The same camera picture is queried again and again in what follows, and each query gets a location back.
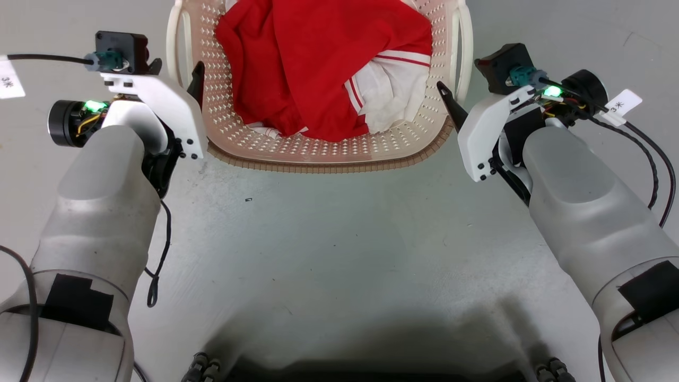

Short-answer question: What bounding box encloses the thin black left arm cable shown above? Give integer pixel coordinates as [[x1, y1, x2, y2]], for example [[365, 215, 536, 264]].
[[144, 198, 173, 309]]

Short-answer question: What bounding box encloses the black left shoulder cable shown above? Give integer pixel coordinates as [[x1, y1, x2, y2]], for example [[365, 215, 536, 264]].
[[0, 245, 41, 382]]

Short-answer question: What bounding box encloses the black left camera cable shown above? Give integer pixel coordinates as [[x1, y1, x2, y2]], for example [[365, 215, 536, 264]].
[[0, 53, 96, 67]]

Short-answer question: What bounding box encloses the black camera cable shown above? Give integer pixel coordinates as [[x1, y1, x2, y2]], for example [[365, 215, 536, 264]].
[[0, 53, 96, 67], [546, 80, 677, 229]]

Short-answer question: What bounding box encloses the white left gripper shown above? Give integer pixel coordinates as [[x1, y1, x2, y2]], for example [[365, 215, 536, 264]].
[[100, 61, 208, 198]]

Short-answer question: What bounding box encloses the white right cable label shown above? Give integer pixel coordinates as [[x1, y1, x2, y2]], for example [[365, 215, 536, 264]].
[[600, 89, 643, 127]]

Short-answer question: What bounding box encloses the beige plastic laundry basket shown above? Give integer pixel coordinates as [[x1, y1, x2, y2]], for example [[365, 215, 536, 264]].
[[166, 0, 474, 175]]

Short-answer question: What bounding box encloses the ribbed black right arm cable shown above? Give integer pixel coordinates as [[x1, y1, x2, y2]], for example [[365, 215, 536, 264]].
[[584, 114, 660, 210]]

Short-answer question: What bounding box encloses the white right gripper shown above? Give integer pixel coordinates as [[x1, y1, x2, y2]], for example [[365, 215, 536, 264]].
[[436, 81, 548, 206]]

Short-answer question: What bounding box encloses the white cable label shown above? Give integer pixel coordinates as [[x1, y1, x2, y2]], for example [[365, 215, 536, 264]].
[[600, 89, 643, 127], [0, 56, 26, 100]]

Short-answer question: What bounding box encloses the white garment with red stripes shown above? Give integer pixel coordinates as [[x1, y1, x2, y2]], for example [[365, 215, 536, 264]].
[[344, 49, 432, 134]]

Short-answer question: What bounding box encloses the black right camera cable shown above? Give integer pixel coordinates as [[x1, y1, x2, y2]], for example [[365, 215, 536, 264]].
[[546, 80, 677, 229]]

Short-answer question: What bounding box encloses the white left cable label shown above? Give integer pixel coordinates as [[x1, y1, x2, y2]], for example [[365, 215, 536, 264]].
[[0, 56, 26, 100]]

